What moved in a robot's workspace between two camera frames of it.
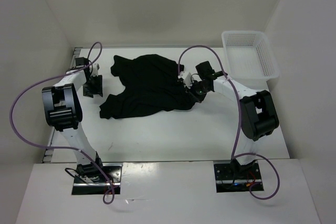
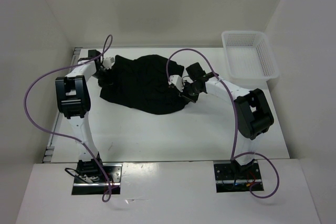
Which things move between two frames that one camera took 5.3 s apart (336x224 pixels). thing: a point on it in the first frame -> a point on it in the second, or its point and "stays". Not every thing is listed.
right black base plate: [233, 177] stays
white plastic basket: [249, 57] stays
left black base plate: [113, 172] stays
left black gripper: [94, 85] -> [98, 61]
